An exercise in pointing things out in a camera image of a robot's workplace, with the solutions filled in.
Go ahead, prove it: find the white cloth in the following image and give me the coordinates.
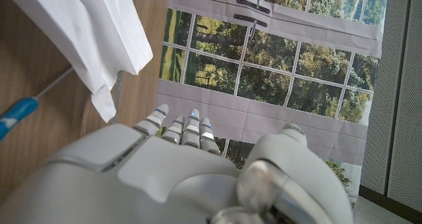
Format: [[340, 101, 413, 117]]
[[0, 0, 154, 123]]

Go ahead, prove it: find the blue-handled tool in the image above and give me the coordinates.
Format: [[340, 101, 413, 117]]
[[0, 96, 40, 142]]

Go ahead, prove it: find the printed window backdrop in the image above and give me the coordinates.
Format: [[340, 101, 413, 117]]
[[154, 0, 390, 202]]

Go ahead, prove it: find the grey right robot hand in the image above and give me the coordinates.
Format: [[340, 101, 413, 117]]
[[0, 103, 355, 224]]

